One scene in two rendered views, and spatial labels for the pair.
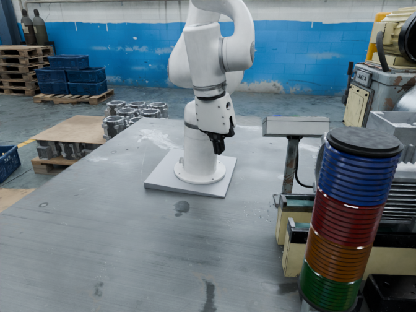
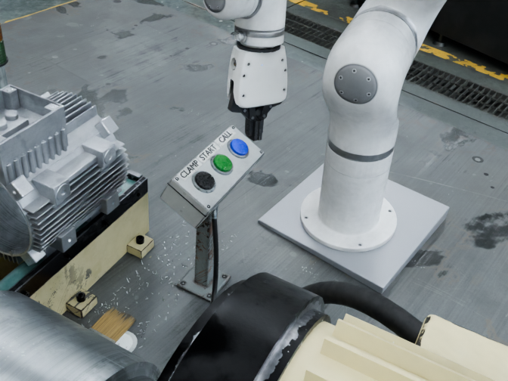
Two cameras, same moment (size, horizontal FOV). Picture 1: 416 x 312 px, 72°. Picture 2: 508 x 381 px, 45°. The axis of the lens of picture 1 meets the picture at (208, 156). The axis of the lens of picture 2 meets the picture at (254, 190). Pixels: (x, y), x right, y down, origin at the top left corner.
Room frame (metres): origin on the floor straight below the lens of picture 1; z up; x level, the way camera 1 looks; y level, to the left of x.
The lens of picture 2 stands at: (1.08, -0.90, 1.60)
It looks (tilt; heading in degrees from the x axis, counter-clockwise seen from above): 39 degrees down; 111
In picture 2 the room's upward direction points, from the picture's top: 6 degrees clockwise
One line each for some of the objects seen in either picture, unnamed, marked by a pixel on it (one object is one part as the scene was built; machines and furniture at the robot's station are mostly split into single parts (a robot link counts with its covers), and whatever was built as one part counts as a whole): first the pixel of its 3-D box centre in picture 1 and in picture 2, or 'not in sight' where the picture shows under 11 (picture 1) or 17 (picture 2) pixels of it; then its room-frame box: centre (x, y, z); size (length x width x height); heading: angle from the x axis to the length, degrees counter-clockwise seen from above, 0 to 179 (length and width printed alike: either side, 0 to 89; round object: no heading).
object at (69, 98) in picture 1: (72, 78); not in sight; (5.45, 2.54, 0.39); 1.20 x 0.80 x 0.79; 85
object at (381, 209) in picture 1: (346, 208); not in sight; (0.23, -0.14, 1.14); 0.06 x 0.06 x 0.04
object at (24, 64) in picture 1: (18, 69); not in sight; (6.20, 3.97, 0.45); 1.26 x 0.86 x 0.89; 77
